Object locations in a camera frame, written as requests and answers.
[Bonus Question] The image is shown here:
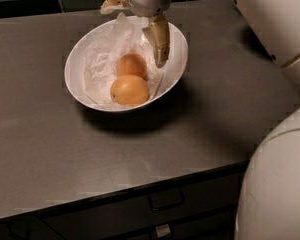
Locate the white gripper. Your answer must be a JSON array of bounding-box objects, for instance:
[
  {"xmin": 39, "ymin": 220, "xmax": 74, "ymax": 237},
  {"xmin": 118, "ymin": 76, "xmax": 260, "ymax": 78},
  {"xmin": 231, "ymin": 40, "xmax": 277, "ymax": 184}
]
[{"xmin": 100, "ymin": 0, "xmax": 172, "ymax": 68}]

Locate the orange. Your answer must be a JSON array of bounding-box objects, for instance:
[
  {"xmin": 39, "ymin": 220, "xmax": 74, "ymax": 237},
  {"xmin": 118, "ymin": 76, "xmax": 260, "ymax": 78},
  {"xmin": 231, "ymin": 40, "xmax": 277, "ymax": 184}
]
[
  {"xmin": 116, "ymin": 52, "xmax": 147, "ymax": 79},
  {"xmin": 110, "ymin": 75, "xmax": 149, "ymax": 106}
]

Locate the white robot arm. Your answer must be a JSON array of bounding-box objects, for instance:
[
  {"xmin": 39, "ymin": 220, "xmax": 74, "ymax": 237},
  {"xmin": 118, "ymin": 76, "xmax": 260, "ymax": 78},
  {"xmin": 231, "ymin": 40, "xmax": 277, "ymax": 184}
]
[{"xmin": 232, "ymin": 0, "xmax": 300, "ymax": 240}]

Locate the white oval bowl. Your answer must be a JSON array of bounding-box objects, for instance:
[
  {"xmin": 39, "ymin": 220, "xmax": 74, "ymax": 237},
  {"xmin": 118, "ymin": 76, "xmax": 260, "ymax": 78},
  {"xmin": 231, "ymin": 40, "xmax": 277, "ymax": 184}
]
[{"xmin": 64, "ymin": 16, "xmax": 188, "ymax": 113}]

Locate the white crumpled paper liner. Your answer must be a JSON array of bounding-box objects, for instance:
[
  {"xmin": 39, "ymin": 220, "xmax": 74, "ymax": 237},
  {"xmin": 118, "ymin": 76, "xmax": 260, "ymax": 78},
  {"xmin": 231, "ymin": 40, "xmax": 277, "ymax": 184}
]
[{"xmin": 84, "ymin": 13, "xmax": 163, "ymax": 109}]

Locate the dark drawer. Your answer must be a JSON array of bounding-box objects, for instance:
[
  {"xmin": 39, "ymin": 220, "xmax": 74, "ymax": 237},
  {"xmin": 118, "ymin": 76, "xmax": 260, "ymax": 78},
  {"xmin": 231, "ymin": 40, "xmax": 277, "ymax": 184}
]
[
  {"xmin": 46, "ymin": 174, "xmax": 240, "ymax": 240},
  {"xmin": 103, "ymin": 205, "xmax": 236, "ymax": 240}
]

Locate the lower dark drawer front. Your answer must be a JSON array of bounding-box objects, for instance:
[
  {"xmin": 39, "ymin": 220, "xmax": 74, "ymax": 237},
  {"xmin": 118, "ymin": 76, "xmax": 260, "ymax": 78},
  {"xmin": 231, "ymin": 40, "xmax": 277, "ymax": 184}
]
[{"xmin": 103, "ymin": 205, "xmax": 236, "ymax": 240}]

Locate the black drawer handle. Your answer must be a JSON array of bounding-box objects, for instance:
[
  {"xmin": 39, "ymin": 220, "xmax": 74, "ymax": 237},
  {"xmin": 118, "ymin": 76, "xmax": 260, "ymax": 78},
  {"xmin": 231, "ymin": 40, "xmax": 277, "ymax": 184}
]
[
  {"xmin": 6, "ymin": 219, "xmax": 31, "ymax": 240},
  {"xmin": 148, "ymin": 190, "xmax": 185, "ymax": 211}
]

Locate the black left drawer handle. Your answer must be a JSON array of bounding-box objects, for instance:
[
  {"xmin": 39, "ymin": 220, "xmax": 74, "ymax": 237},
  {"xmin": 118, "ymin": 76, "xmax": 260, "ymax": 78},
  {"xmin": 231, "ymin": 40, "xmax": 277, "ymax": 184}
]
[{"xmin": 6, "ymin": 219, "xmax": 31, "ymax": 240}]

